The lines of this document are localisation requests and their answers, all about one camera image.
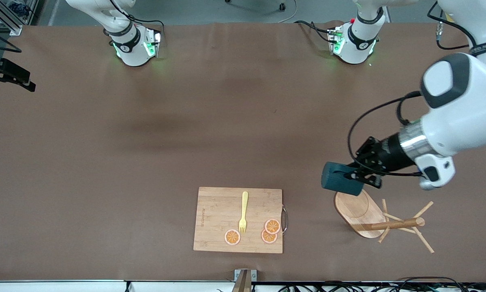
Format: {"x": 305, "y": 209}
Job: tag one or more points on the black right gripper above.
{"x": 4, "y": 72}

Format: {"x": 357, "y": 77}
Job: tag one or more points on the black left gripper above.
{"x": 388, "y": 155}

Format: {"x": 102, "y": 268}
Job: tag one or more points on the teal mug yellow inside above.
{"x": 336, "y": 184}

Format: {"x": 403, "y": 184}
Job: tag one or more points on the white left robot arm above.
{"x": 461, "y": 113}

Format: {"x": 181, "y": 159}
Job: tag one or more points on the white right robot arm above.
{"x": 131, "y": 48}

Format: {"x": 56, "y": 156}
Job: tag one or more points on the wooden mug tree rack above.
{"x": 358, "y": 211}

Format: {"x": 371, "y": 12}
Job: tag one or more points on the orange slice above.
{"x": 232, "y": 237}
{"x": 272, "y": 226}
{"x": 266, "y": 238}

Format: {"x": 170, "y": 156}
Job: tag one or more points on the yellow plastic fork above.
{"x": 245, "y": 202}

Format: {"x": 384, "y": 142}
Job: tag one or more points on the office chair caster base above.
{"x": 282, "y": 6}

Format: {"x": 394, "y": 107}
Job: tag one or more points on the aluminium frame post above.
{"x": 7, "y": 22}

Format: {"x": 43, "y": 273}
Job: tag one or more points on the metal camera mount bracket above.
{"x": 245, "y": 280}

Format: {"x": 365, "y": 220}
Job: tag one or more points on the white table edge rail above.
{"x": 64, "y": 287}

